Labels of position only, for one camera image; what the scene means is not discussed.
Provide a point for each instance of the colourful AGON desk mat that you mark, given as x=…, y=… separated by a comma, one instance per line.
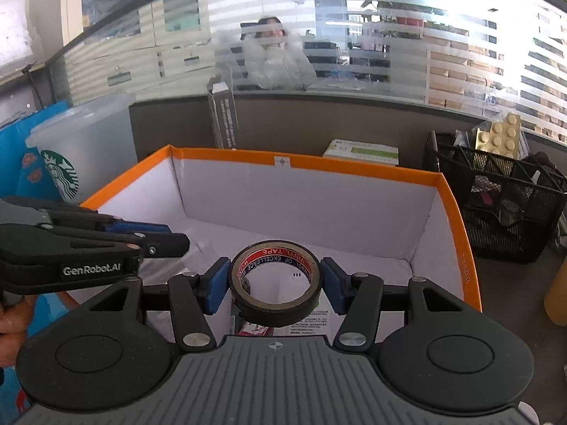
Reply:
x=48, y=309

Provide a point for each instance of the frosted Starbucks plastic cup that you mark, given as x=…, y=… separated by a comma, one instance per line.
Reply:
x=86, y=147

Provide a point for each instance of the white marker pen box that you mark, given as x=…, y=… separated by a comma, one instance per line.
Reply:
x=222, y=109

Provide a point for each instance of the black electrical tape roll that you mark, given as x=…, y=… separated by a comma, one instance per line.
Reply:
x=277, y=252

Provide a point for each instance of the green white carton box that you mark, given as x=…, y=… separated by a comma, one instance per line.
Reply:
x=361, y=151

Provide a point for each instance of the person in white jacket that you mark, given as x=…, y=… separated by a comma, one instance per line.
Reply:
x=274, y=60

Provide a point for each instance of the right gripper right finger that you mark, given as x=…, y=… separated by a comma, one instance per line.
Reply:
x=357, y=297

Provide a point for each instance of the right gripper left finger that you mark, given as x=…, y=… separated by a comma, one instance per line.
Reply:
x=191, y=299

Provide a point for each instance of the red lighter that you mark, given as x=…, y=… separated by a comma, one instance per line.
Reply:
x=249, y=329

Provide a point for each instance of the brown paper cup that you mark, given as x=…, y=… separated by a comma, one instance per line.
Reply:
x=555, y=300

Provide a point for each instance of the blue paper bag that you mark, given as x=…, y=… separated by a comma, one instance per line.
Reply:
x=23, y=172

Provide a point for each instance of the yellow pill blister pack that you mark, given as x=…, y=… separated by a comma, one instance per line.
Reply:
x=501, y=137

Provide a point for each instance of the orange cardboard box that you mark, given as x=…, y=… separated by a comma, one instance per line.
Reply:
x=388, y=221

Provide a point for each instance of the black mesh desk organizer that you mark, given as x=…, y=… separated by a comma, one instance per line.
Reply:
x=510, y=208

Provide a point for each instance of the operator left hand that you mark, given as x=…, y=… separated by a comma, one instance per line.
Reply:
x=14, y=323

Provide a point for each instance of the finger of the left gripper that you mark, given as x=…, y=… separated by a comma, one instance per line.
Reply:
x=33, y=212
x=156, y=241

